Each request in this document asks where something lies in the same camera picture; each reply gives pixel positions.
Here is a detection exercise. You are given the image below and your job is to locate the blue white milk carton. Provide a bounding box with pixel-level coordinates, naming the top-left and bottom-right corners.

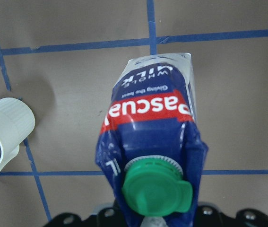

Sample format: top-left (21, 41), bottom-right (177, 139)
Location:
top-left (95, 53), bottom-right (208, 227)

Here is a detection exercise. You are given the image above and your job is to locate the white ribbed mug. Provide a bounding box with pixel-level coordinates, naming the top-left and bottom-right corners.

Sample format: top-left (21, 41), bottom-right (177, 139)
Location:
top-left (0, 97), bottom-right (35, 172)

